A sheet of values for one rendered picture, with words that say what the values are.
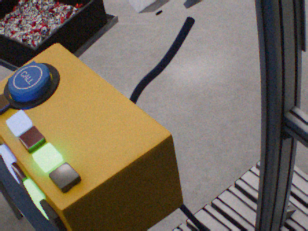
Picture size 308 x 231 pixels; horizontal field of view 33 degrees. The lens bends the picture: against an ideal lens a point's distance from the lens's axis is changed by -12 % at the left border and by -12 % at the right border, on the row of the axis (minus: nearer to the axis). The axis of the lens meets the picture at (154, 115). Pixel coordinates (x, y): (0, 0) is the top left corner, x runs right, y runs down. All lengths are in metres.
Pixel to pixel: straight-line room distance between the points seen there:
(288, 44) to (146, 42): 1.29
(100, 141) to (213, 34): 1.82
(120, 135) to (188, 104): 1.53
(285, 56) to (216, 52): 1.15
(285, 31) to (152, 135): 0.58
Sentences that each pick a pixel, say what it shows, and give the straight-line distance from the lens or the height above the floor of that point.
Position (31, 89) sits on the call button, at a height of 1.08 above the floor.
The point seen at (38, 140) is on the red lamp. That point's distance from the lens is 0.40.
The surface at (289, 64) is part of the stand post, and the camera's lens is 1.00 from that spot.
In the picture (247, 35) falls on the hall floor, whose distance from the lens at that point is 2.19.
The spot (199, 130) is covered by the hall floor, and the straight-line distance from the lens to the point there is 1.84.
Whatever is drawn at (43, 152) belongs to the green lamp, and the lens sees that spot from 0.39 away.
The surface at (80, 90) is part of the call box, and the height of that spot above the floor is 1.07.
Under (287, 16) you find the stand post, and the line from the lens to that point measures 0.93.
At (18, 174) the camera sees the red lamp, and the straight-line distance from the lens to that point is 0.42.
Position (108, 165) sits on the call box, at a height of 1.07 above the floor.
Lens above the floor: 1.36
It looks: 46 degrees down
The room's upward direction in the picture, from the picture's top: 11 degrees counter-clockwise
